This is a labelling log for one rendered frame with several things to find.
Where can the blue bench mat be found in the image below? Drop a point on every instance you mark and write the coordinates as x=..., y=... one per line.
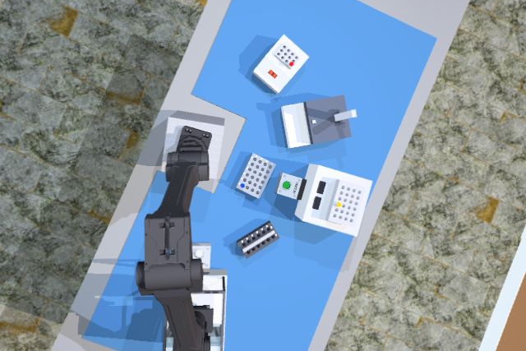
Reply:
x=276, y=297

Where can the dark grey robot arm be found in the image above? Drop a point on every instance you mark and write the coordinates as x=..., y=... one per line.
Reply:
x=169, y=263

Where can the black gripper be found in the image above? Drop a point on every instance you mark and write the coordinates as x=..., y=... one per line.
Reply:
x=205, y=313

